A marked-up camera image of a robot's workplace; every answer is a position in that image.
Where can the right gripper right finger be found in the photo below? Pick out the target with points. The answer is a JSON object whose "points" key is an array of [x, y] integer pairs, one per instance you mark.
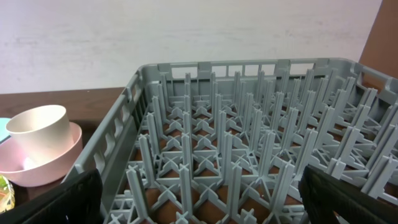
{"points": [[326, 198]]}

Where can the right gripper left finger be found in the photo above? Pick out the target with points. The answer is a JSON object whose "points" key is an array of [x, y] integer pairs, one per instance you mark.
{"points": [[77, 200]]}

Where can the green orange snack wrapper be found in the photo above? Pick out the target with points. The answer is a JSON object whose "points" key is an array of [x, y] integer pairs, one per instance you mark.
{"points": [[7, 197]]}

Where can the cream cup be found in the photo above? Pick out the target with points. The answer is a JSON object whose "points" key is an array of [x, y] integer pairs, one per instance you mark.
{"points": [[43, 132]]}

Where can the grey dishwasher rack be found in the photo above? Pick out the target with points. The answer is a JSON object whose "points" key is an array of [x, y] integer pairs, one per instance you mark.
{"points": [[228, 141]]}

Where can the brown plastic tray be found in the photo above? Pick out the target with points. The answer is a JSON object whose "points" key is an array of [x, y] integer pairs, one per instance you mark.
{"points": [[25, 194]]}

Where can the light blue bowl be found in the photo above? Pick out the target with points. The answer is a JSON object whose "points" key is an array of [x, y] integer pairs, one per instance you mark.
{"points": [[4, 134]]}

